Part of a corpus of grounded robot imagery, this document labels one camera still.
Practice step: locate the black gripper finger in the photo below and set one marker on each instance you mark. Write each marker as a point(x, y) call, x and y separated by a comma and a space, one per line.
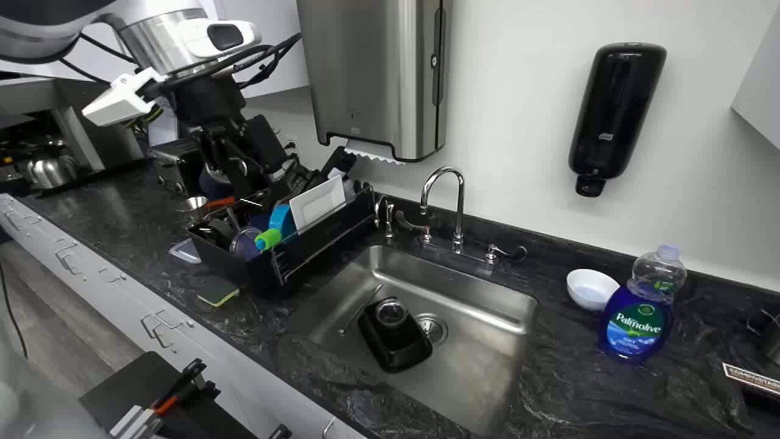
point(301, 180)
point(241, 177)

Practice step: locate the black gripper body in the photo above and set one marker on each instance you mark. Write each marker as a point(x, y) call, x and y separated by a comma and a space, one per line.
point(213, 107)

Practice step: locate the blue travel mug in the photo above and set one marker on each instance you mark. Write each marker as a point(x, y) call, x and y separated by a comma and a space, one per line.
point(213, 188)

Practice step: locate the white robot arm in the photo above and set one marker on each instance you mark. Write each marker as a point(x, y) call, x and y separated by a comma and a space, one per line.
point(188, 60)

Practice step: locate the black dish rack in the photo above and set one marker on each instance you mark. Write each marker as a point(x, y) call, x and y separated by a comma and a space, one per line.
point(271, 263)

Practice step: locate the black container in sink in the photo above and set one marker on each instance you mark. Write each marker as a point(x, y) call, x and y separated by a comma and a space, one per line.
point(393, 335)

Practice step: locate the steel sink basin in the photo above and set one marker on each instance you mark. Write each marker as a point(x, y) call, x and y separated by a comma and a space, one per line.
point(477, 333)

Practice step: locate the green yellow sponge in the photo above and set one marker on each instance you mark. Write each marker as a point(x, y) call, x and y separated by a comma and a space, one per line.
point(217, 293)

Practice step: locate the steel paper towel dispenser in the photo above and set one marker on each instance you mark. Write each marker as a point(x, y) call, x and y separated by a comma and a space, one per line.
point(377, 71)

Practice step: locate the black tool tray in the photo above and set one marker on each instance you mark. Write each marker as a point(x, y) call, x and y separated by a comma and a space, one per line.
point(154, 402)

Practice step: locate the small white bowl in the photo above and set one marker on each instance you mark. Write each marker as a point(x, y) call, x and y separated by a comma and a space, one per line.
point(589, 289)

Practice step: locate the black soap dispenser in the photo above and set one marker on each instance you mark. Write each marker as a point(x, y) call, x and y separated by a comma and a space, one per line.
point(615, 103)

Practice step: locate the blue dish soap bottle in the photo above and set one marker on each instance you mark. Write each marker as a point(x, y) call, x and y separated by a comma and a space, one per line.
point(638, 314)

